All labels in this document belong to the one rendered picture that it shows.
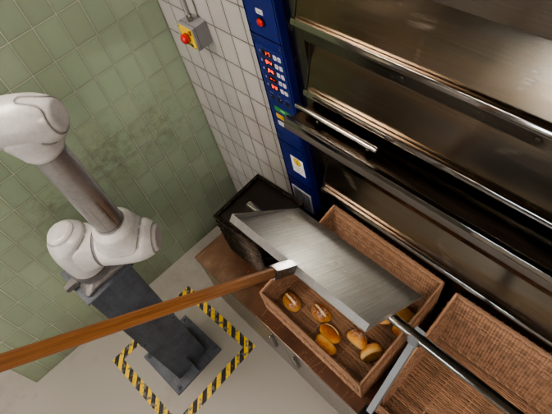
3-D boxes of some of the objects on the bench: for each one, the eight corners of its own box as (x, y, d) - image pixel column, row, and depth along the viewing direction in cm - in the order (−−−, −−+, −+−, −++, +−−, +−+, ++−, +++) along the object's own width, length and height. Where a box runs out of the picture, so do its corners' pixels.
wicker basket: (338, 235, 225) (333, 200, 203) (441, 311, 195) (448, 281, 173) (264, 307, 211) (249, 278, 189) (361, 401, 181) (358, 380, 159)
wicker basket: (448, 318, 193) (456, 287, 171) (593, 420, 163) (626, 399, 141) (371, 412, 178) (369, 393, 156) (517, 544, 148) (539, 542, 126)
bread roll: (326, 360, 193) (330, 361, 186) (309, 342, 194) (312, 342, 187) (335, 350, 194) (339, 350, 188) (318, 332, 195) (322, 331, 189)
